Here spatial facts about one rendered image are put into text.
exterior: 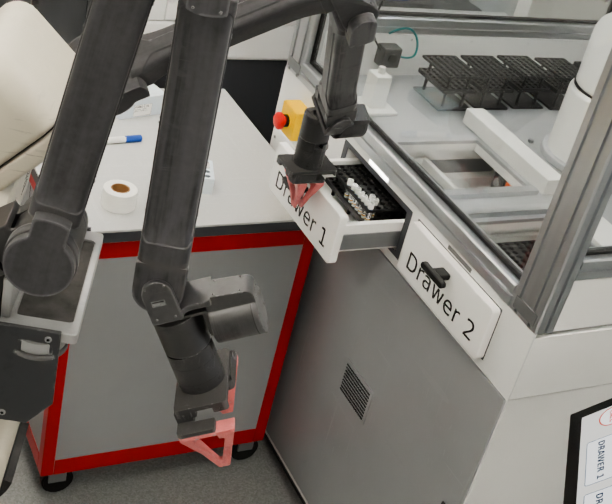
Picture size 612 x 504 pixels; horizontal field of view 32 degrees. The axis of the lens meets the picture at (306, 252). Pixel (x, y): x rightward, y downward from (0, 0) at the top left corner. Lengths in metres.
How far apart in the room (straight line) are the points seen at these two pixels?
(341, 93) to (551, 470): 0.84
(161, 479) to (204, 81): 1.74
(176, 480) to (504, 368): 1.08
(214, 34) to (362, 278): 1.27
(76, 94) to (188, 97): 0.11
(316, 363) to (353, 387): 0.17
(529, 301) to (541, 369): 0.14
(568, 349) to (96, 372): 1.02
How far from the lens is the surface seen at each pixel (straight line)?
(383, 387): 2.23
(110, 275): 2.21
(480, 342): 1.91
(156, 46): 1.55
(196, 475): 2.72
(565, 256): 1.74
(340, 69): 1.75
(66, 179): 1.14
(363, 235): 2.08
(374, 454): 2.30
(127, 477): 2.69
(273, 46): 2.90
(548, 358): 1.88
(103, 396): 2.42
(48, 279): 1.18
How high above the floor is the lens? 1.91
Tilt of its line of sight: 32 degrees down
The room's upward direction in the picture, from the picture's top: 15 degrees clockwise
